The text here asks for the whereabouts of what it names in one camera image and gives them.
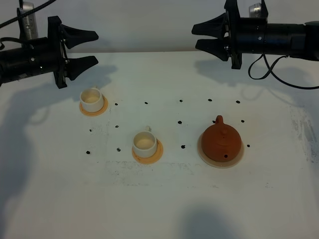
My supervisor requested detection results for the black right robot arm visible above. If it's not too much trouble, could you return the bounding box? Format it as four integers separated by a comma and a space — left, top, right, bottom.
191, 0, 319, 69

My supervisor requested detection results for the orange coaster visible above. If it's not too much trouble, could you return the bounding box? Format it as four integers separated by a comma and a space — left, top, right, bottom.
132, 140, 163, 164
79, 96, 108, 117

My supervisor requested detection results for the beige round teapot coaster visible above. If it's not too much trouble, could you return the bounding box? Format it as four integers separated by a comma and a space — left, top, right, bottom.
197, 134, 244, 168

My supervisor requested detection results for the white teacup far left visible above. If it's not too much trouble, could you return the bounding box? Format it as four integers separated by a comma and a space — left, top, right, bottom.
80, 88, 104, 113

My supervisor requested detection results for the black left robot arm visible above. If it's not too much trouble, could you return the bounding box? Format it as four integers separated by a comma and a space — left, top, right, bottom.
0, 16, 99, 89

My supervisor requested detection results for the white teacup centre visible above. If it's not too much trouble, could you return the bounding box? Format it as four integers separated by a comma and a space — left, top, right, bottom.
133, 126, 157, 158

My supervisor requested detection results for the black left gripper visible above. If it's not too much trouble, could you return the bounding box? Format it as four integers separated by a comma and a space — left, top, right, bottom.
17, 16, 99, 89

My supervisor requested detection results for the orange coaster far left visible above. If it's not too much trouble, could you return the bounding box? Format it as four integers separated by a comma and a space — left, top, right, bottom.
79, 96, 108, 117

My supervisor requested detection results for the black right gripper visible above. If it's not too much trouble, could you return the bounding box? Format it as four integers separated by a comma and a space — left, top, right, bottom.
191, 0, 267, 69

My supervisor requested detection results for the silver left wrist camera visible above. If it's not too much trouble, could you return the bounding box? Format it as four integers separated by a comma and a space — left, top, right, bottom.
17, 0, 38, 40

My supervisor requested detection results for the black left camera cable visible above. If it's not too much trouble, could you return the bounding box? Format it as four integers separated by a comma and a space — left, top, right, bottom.
0, 0, 57, 29

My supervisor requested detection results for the white teacup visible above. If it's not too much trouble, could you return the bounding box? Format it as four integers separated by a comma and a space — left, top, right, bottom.
133, 126, 157, 158
80, 88, 104, 113

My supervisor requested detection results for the brown clay teapot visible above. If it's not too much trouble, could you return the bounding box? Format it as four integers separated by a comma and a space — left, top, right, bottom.
199, 115, 242, 163

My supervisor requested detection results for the orange coaster centre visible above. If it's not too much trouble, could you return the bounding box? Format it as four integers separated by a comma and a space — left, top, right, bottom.
132, 140, 163, 164

